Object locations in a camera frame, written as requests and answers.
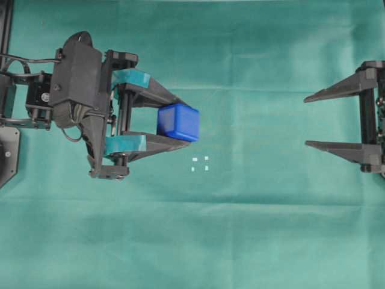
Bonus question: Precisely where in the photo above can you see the black aluminium frame post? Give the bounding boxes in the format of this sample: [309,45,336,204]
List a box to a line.
[0,0,15,73]

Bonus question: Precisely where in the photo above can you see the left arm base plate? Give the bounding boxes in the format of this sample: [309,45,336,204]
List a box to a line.
[1,127,20,187]

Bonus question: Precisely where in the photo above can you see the green table cloth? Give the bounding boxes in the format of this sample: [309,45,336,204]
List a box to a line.
[1,1,384,288]

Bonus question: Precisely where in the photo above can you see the blue cube block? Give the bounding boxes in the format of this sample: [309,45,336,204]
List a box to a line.
[157,104,200,142]

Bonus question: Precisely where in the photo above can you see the left wrist camera housing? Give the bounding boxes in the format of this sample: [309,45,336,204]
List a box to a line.
[49,31,108,143]

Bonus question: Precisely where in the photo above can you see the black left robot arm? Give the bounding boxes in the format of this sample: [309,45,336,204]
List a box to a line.
[1,42,200,179]

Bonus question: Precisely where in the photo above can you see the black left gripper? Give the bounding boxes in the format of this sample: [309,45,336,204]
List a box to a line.
[85,50,191,180]

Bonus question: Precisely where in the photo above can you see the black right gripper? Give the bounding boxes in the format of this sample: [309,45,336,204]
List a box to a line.
[304,61,384,177]

